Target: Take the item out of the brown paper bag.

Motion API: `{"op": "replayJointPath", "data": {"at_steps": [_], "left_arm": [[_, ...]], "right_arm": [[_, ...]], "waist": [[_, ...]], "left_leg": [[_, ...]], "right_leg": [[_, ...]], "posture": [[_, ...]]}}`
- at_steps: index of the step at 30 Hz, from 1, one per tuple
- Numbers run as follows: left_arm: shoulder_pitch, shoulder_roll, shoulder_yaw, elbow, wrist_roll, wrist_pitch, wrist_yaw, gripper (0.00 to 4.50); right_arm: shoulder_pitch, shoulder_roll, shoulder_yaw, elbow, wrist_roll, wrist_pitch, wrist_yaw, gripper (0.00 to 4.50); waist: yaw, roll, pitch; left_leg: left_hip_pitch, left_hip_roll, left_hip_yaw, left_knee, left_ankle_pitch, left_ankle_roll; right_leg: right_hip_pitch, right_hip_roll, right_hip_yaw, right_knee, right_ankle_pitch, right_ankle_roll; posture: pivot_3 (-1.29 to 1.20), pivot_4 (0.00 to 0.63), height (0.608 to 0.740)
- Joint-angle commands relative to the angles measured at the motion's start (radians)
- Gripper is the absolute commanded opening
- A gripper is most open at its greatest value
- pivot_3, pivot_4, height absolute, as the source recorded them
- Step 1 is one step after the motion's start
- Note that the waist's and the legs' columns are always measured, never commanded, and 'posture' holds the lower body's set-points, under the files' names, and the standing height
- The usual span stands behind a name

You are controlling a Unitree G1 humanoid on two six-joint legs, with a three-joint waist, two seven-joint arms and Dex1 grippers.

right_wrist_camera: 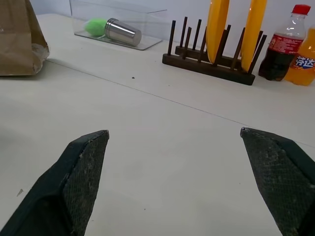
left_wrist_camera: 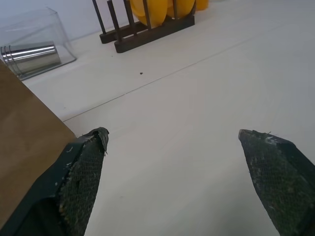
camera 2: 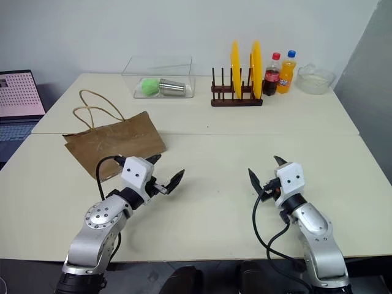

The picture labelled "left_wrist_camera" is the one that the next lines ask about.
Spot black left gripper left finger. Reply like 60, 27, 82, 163
0, 127, 110, 236

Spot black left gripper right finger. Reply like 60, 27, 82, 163
238, 129, 315, 236

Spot shiny steel cup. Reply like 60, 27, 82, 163
0, 40, 62, 75

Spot clear plastic container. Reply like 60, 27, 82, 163
0, 7, 77, 81

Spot dark wooden dish rack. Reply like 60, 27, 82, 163
92, 0, 195, 54

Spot yellow plastic plate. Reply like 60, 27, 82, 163
129, 0, 196, 28

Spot yellow plastic cup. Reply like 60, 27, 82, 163
195, 0, 209, 11

